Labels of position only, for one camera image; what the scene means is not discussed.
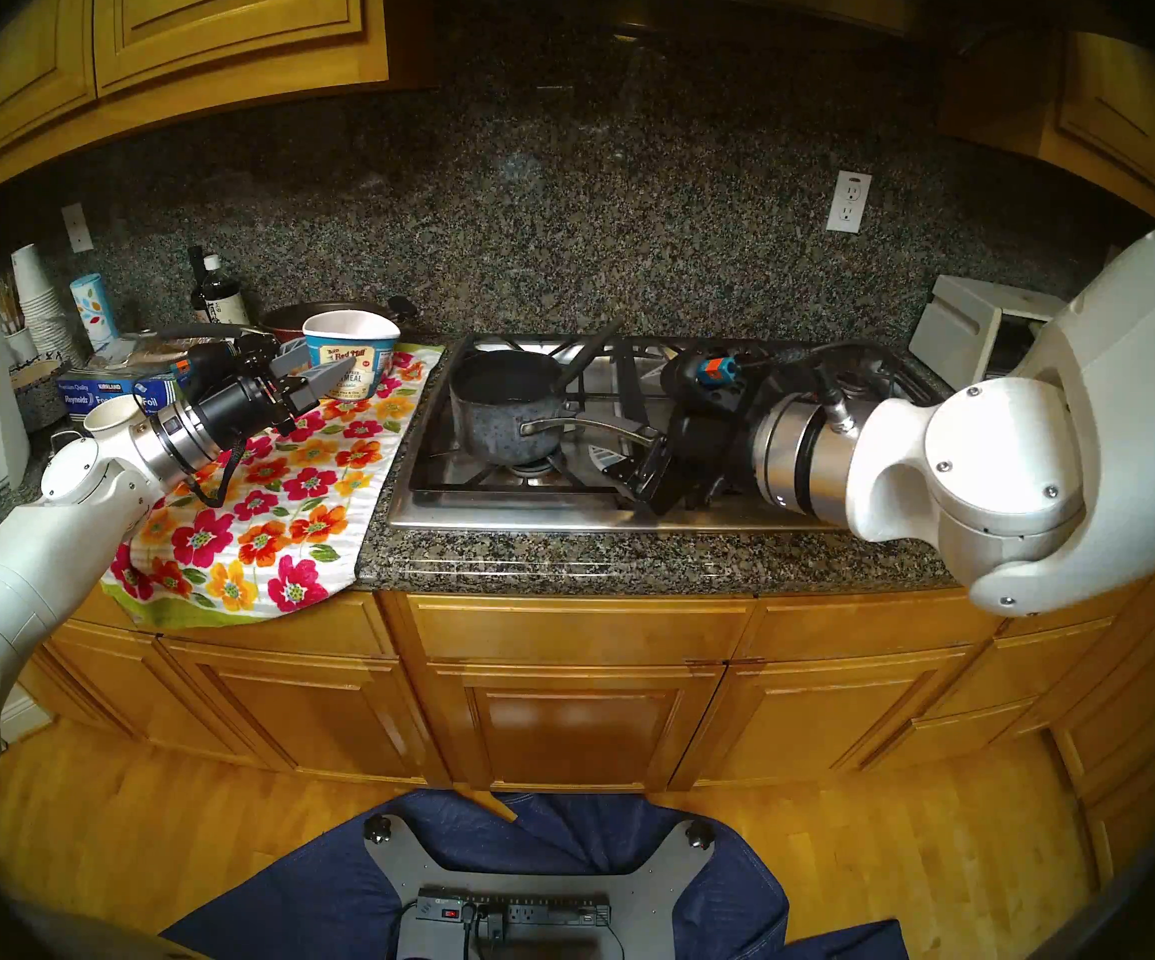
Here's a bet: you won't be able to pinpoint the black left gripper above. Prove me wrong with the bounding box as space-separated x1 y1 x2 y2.
190 334 359 451

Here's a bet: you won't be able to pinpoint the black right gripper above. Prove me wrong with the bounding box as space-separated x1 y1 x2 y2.
587 344 775 515

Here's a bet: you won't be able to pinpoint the blue oatmeal paper cup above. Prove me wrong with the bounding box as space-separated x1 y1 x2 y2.
302 310 402 401

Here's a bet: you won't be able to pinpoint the steel pot red inside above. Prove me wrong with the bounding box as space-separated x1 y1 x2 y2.
147 298 421 369

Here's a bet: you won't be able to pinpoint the dark bottle white label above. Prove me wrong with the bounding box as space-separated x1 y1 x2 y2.
199 255 252 327

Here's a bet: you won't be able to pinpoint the dark speckled saucepan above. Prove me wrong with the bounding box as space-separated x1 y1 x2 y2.
449 350 661 467

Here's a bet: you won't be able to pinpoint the floral kitchen towel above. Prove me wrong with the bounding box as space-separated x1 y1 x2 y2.
102 343 446 629

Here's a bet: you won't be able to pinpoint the stainless steel gas cooktop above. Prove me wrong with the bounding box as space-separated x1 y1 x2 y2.
385 333 949 534

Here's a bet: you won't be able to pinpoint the blue foil roll box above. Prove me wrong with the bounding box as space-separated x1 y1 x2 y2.
57 336 209 421

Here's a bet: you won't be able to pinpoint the white cup coloured drops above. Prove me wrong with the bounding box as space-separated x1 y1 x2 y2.
69 273 121 349

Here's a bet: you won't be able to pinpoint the speckled grey container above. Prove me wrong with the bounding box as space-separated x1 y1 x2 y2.
12 360 69 434

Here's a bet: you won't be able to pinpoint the stack of white cups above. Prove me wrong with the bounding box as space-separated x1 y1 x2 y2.
9 243 79 364

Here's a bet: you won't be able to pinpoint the white countertop appliance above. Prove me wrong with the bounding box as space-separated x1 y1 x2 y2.
907 275 1069 394

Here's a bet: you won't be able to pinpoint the wooden base cabinets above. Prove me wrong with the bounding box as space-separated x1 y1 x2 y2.
0 538 1155 889

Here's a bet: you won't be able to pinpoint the wooden upper cabinet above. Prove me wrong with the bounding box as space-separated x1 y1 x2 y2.
942 28 1155 224
0 0 391 224

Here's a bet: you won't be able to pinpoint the grey power strip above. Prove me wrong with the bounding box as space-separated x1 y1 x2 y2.
415 890 614 929

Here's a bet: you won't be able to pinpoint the dark blue cloth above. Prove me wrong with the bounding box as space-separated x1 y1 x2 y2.
159 788 909 960

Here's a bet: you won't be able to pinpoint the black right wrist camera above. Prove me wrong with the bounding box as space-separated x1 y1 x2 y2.
659 346 754 414

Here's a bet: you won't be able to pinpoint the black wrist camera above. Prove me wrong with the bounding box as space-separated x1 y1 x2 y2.
659 346 754 414
182 340 244 384

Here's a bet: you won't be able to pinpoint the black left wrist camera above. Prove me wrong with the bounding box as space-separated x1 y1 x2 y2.
182 340 244 384

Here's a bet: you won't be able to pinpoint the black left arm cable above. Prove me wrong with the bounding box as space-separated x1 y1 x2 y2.
205 446 251 511

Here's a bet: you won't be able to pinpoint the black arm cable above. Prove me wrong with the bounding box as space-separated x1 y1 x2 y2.
205 446 251 511
737 340 944 434

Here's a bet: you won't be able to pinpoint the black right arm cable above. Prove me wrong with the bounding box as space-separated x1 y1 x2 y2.
737 340 944 434

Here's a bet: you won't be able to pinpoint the white wall power outlet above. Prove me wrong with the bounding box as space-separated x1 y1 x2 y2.
825 170 874 235

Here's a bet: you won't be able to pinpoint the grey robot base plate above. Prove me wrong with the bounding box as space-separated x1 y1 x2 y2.
362 813 719 960

